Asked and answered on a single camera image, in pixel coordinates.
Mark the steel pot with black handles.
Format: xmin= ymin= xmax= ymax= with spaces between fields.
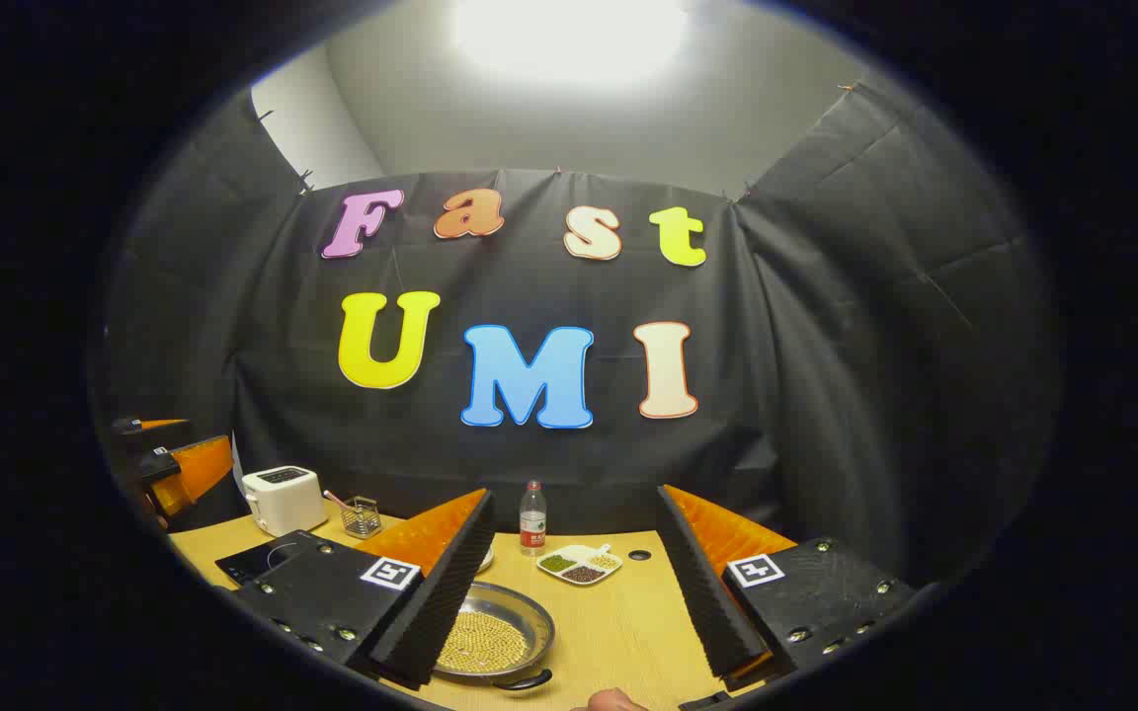
xmin=431 ymin=581 xmax=557 ymax=690

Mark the white divided bean dish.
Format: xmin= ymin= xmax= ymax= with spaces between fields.
xmin=535 ymin=543 xmax=623 ymax=587

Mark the metal wire basket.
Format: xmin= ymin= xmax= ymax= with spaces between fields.
xmin=340 ymin=496 xmax=382 ymax=539

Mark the black induction cooktop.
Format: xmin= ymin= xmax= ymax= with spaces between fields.
xmin=215 ymin=530 xmax=333 ymax=589

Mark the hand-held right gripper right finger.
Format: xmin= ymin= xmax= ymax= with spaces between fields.
xmin=655 ymin=484 xmax=916 ymax=692

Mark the pile of yellow soybeans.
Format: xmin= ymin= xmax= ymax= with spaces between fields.
xmin=436 ymin=609 xmax=530 ymax=674

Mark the clear plastic water bottle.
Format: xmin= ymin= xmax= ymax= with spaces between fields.
xmin=519 ymin=480 xmax=548 ymax=557

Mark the white toaster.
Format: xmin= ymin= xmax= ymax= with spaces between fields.
xmin=241 ymin=465 xmax=330 ymax=538

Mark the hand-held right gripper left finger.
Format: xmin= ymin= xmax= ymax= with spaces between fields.
xmin=230 ymin=487 xmax=496 ymax=690

